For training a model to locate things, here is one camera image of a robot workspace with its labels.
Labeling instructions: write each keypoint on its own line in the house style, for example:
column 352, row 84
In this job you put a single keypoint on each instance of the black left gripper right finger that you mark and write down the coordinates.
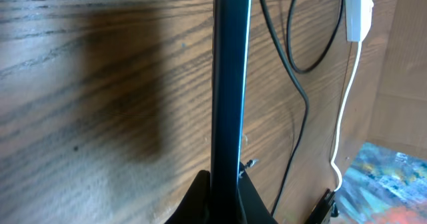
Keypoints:
column 253, row 208

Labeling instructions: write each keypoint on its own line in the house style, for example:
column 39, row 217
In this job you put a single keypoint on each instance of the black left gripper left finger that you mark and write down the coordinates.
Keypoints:
column 193, row 208

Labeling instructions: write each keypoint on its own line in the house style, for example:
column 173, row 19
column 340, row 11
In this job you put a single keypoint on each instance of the Galaxy S24+ smartphone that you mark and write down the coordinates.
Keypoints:
column 230, row 55

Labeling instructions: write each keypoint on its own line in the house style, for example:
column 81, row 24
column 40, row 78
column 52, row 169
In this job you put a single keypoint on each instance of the white power strip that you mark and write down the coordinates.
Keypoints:
column 358, row 19

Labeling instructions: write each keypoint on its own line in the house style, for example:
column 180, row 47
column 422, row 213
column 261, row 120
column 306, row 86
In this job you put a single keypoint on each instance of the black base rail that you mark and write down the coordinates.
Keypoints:
column 324, row 210

